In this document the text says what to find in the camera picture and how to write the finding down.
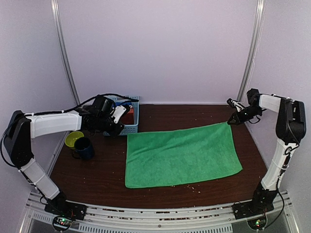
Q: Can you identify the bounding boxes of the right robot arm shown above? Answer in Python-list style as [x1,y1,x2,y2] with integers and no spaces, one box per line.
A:
[227,88,306,215]

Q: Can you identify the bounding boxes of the dark red towel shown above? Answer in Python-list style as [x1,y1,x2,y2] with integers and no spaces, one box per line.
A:
[121,108,135,125]

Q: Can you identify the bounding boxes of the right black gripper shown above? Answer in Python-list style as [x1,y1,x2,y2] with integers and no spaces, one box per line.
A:
[228,105,262,125]

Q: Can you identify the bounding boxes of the green microfiber towel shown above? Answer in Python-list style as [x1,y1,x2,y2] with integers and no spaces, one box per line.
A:
[125,122,243,189]

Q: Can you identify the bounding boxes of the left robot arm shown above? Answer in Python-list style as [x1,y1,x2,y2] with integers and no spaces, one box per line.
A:
[0,93,139,216]

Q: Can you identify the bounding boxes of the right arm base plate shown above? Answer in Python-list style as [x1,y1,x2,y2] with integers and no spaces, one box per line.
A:
[232,201,274,219]

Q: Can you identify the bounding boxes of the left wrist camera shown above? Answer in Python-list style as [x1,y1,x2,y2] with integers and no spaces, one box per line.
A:
[90,95,133,123]

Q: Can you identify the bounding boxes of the yellow green bowl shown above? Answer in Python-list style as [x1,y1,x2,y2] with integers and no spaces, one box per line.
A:
[65,131,84,150]

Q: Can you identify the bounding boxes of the aluminium post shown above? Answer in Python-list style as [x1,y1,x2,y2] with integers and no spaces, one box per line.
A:
[237,0,265,101]
[51,0,80,104]

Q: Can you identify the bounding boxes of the aluminium front rail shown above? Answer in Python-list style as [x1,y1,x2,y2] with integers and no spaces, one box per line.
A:
[19,190,299,233]

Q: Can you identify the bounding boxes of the light blue plastic basket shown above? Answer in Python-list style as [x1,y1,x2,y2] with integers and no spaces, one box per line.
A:
[107,95,139,136]

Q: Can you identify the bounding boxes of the dark blue mug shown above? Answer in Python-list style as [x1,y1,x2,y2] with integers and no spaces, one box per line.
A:
[71,137,95,160]

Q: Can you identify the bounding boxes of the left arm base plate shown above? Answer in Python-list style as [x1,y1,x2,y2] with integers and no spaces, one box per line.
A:
[44,201,87,220]

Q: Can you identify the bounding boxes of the left aluminium post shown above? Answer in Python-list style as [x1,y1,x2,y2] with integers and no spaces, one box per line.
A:
[51,0,80,104]

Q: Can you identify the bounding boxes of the right aluminium post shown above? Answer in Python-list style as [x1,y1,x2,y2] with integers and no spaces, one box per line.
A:
[237,0,265,101]

